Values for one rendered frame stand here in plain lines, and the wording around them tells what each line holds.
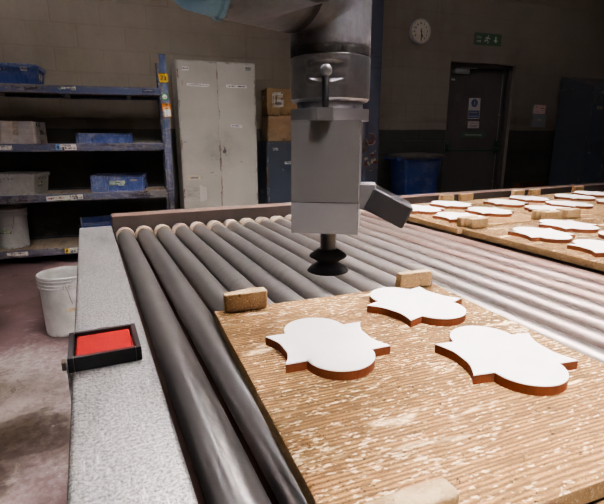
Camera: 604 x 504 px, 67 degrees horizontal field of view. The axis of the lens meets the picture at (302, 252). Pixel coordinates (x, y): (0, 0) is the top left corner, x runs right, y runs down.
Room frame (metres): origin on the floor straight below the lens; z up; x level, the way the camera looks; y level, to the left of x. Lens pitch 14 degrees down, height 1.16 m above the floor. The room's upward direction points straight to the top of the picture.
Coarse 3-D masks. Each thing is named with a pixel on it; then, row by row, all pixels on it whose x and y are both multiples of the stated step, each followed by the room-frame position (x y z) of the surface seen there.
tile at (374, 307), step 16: (384, 288) 0.64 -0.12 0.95; (400, 288) 0.64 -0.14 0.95; (416, 288) 0.64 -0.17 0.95; (384, 304) 0.58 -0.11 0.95; (400, 304) 0.58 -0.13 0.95; (416, 304) 0.58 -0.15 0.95; (432, 304) 0.58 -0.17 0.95; (448, 304) 0.58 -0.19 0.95; (400, 320) 0.55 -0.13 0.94; (416, 320) 0.53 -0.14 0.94; (432, 320) 0.53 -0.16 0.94; (448, 320) 0.53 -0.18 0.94; (464, 320) 0.54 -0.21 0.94
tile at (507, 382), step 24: (456, 336) 0.48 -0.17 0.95; (480, 336) 0.48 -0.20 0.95; (504, 336) 0.48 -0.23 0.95; (528, 336) 0.48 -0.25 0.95; (456, 360) 0.43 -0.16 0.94; (480, 360) 0.42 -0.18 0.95; (504, 360) 0.42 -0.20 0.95; (528, 360) 0.42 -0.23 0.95; (552, 360) 0.42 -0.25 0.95; (576, 360) 0.42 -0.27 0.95; (504, 384) 0.39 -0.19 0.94; (528, 384) 0.37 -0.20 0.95; (552, 384) 0.37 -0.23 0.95
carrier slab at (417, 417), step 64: (256, 320) 0.55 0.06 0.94; (384, 320) 0.55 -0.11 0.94; (256, 384) 0.39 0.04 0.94; (320, 384) 0.39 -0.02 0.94; (384, 384) 0.39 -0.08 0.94; (448, 384) 0.39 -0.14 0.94; (576, 384) 0.39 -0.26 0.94; (320, 448) 0.30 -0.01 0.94; (384, 448) 0.30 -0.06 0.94; (448, 448) 0.30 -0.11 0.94; (512, 448) 0.30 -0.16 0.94; (576, 448) 0.30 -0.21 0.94
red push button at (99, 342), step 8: (80, 336) 0.51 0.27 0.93; (88, 336) 0.51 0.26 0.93; (96, 336) 0.51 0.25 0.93; (104, 336) 0.51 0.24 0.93; (112, 336) 0.51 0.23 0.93; (120, 336) 0.51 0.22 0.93; (128, 336) 0.51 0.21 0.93; (80, 344) 0.49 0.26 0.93; (88, 344) 0.49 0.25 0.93; (96, 344) 0.49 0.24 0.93; (104, 344) 0.49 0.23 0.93; (112, 344) 0.49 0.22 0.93; (120, 344) 0.49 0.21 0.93; (128, 344) 0.49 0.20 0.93; (80, 352) 0.47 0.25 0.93; (88, 352) 0.47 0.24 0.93
